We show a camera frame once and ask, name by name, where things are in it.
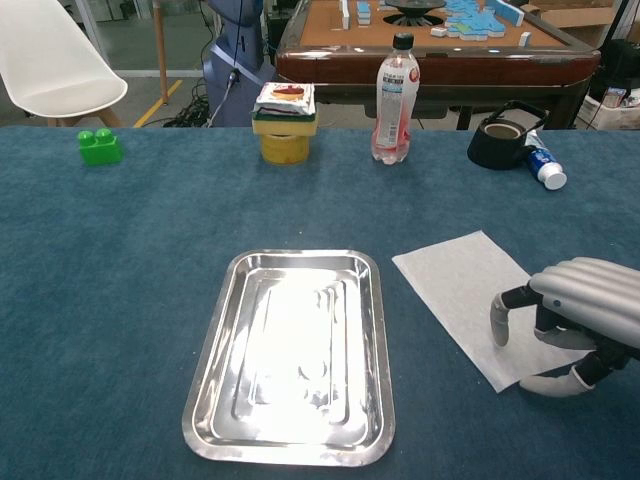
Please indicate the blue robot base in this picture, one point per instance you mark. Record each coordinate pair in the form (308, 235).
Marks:
(222, 75)

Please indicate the yellow green sponge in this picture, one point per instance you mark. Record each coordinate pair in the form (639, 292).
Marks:
(285, 127)

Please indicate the blue mahjong tile pile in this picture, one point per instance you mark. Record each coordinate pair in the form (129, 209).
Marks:
(472, 22)

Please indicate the cardboard box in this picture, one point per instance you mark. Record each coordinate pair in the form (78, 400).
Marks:
(575, 17)

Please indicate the white paper sheet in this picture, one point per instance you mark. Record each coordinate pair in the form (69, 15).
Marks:
(450, 290)

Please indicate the blue mahjong tile stack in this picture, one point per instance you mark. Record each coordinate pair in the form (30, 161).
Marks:
(363, 12)

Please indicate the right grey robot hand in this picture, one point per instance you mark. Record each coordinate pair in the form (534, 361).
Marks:
(590, 300)

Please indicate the yellow tape roll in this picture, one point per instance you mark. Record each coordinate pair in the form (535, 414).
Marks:
(284, 150)

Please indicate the blue mahjong tile row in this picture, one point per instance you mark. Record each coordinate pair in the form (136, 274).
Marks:
(507, 11)

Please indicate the black tape roll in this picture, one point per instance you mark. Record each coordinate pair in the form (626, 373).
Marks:
(492, 152)

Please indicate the blue white toothpaste tube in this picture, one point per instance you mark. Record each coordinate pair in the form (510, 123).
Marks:
(542, 162)

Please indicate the pink drink bottle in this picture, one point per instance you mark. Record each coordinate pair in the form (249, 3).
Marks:
(395, 100)

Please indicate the white storage box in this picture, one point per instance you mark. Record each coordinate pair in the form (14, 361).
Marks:
(612, 107)

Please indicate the white mahjong tile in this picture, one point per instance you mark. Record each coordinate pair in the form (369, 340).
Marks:
(439, 32)
(525, 38)

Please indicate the blue felt table cover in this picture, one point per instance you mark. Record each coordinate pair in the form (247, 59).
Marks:
(100, 300)

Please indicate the wooden pole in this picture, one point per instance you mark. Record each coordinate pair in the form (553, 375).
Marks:
(161, 50)

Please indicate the green toy building block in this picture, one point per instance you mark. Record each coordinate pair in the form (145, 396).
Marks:
(102, 150)

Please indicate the stainless steel tray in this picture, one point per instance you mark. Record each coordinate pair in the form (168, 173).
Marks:
(290, 350)

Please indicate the black mahjong table dome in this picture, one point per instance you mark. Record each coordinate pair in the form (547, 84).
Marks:
(412, 7)

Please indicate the upright blue mahjong tile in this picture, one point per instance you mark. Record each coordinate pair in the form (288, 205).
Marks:
(345, 12)

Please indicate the brown mahjong table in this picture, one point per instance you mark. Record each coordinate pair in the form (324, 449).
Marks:
(450, 65)

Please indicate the white plastic chair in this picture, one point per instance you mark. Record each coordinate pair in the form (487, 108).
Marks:
(50, 60)

